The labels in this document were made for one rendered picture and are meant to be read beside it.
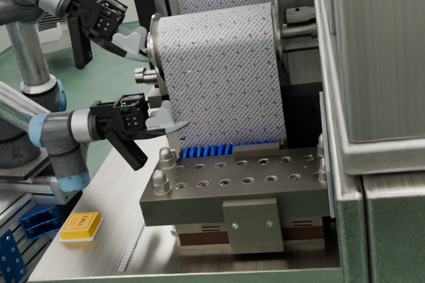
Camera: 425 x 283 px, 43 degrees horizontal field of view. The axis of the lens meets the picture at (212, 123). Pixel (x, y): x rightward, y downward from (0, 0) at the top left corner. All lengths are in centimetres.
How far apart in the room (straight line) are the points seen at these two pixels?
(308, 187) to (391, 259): 75
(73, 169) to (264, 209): 49
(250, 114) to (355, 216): 91
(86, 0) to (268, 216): 57
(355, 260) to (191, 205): 80
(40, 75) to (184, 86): 77
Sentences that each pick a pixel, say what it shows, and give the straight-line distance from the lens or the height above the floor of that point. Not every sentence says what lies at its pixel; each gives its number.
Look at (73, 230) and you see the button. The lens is 123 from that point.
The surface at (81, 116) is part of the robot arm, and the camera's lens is 120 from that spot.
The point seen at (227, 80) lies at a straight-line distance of 111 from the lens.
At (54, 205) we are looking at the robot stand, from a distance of 186.
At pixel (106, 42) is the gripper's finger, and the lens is 115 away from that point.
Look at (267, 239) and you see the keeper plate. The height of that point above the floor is 94.
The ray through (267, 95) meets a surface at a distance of 111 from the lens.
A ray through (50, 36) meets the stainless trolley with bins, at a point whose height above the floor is 32.
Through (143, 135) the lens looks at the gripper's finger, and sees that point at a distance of 115.
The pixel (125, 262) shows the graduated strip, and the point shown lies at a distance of 112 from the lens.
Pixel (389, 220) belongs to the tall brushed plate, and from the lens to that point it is 23.
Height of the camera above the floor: 156
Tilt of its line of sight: 24 degrees down
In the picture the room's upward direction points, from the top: 11 degrees counter-clockwise
